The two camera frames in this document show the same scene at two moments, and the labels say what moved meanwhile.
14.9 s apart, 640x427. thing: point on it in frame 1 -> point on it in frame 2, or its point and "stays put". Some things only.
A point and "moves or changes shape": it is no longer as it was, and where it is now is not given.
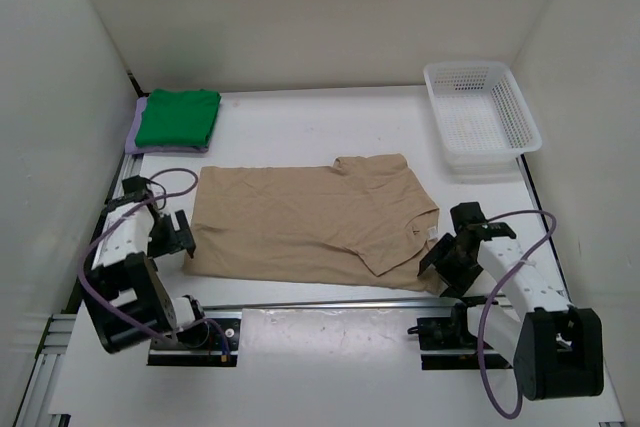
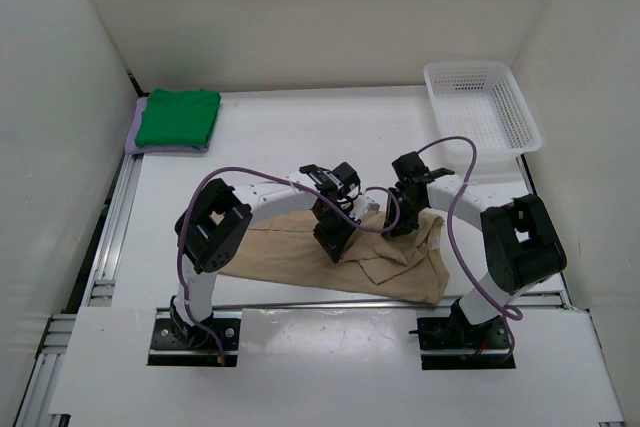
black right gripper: (436, 255) -> (405, 225)
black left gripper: (182, 237) -> (334, 243)
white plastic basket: (482, 116) stays put
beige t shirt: (364, 220) moves or changes shape
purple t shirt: (131, 146) stays put
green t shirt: (178, 118) stays put
